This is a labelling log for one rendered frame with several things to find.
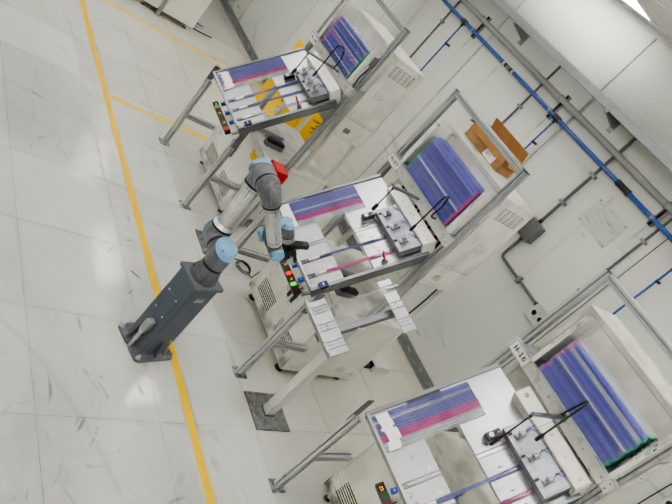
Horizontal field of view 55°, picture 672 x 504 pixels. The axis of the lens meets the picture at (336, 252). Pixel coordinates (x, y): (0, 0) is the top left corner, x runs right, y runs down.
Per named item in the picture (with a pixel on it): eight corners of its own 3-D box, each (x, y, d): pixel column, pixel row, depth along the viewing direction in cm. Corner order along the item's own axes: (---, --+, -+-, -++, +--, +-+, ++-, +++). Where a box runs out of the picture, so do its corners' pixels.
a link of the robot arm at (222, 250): (206, 268, 306) (222, 250, 301) (201, 249, 315) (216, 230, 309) (226, 275, 314) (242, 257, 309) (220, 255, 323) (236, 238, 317)
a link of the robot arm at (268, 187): (285, 187, 287) (289, 260, 323) (279, 172, 294) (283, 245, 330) (260, 193, 284) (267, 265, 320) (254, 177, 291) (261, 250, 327)
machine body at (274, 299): (274, 374, 396) (338, 312, 371) (242, 289, 437) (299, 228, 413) (344, 384, 441) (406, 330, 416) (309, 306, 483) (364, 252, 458)
